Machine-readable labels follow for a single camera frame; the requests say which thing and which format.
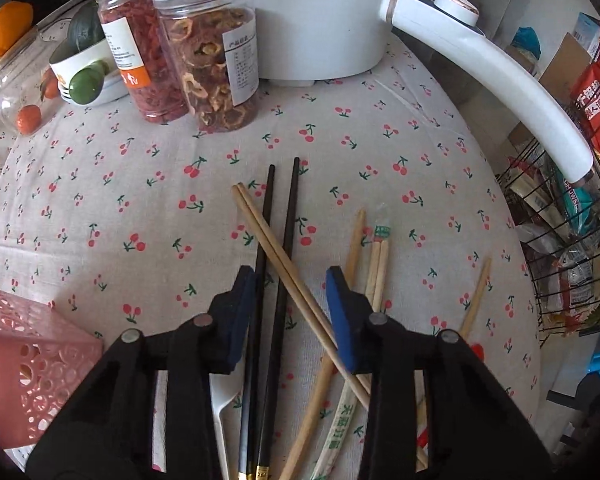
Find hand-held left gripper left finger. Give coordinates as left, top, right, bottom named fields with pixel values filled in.
left=25, top=266, right=257, bottom=480

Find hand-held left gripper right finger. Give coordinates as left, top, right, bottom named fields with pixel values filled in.
left=325, top=266, right=553, bottom=480

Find light wooden chopstick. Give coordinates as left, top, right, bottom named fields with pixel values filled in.
left=457, top=257, right=493, bottom=341
left=279, top=209, right=367, bottom=480
left=231, top=186, right=426, bottom=472

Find light wooden chopsticks pair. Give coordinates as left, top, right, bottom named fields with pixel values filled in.
left=236, top=183, right=428, bottom=472

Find black chopsticks pair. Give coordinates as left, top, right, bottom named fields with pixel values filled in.
left=255, top=156, right=301, bottom=480

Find black chopstick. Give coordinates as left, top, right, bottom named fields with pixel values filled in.
left=237, top=164, right=277, bottom=478

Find red spoon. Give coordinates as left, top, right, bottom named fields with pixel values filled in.
left=415, top=341, right=486, bottom=451

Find pink perforated utensil holder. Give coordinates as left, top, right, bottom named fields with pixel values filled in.
left=0, top=282, right=105, bottom=448

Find plastic wrapped disposable chopsticks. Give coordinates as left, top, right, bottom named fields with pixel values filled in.
left=305, top=204, right=393, bottom=480

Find white spoon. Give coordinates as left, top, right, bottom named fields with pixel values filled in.
left=211, top=374, right=248, bottom=480

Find cherry print tablecloth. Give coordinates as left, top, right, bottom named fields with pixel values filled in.
left=0, top=0, right=541, bottom=480

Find clear jar of red berries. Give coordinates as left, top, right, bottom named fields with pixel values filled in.
left=87, top=0, right=191, bottom=123

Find clear jar of dried slices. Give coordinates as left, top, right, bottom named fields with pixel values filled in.
left=150, top=0, right=261, bottom=133

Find teal snack packet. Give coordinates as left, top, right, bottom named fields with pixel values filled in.
left=555, top=170, right=600, bottom=241

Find small tangerine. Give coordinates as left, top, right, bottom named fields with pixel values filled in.
left=16, top=105, right=42, bottom=135
left=41, top=71, right=61, bottom=101

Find white electric pot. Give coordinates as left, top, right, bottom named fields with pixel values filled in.
left=252, top=0, right=595, bottom=183

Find white lime print container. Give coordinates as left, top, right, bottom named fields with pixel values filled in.
left=49, top=0, right=131, bottom=107

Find glass jar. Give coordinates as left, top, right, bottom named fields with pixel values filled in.
left=0, top=27, right=63, bottom=136

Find blue plastic bag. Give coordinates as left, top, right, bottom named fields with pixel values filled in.
left=510, top=26, right=542, bottom=58

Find red snack packet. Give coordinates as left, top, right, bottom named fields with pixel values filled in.
left=570, top=25, right=600, bottom=161

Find cardboard box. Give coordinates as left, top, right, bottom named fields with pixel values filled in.
left=539, top=32, right=595, bottom=93

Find large orange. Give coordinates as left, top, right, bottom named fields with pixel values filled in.
left=0, top=1, right=34, bottom=59

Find black wire rack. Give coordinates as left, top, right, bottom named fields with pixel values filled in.
left=495, top=135, right=600, bottom=351

